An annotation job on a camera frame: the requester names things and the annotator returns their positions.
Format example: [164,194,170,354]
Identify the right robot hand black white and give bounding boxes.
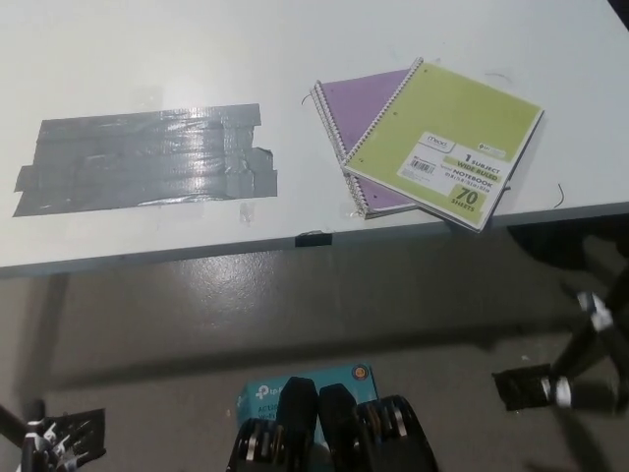
[540,289,629,412]

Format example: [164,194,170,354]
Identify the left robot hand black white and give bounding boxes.
[17,398,68,472]

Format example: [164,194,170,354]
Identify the green Mead spiral notebook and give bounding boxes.
[342,57,545,233]

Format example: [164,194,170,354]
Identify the black robot body blocks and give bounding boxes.
[224,376,438,472]

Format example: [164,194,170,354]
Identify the black table leg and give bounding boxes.
[0,402,30,443]
[549,274,629,380]

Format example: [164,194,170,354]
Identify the black floor tape patch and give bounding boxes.
[491,363,566,412]
[46,406,107,463]

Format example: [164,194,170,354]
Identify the teal tp-link box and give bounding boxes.
[236,362,380,443]

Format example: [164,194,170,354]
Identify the small black tape piece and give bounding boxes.
[295,230,334,248]

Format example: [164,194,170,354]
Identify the purple spiral notebook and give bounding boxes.
[310,68,419,220]

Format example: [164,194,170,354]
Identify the grey duct tape patch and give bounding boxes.
[10,102,279,218]

